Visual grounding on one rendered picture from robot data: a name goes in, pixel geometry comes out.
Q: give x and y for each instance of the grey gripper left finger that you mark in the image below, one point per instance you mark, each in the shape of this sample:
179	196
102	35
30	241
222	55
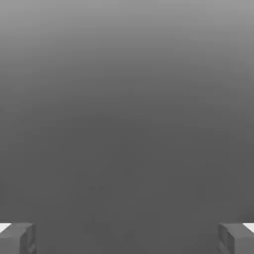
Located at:
13	240

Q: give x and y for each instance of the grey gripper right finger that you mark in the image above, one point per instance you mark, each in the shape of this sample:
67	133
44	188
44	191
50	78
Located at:
240	241

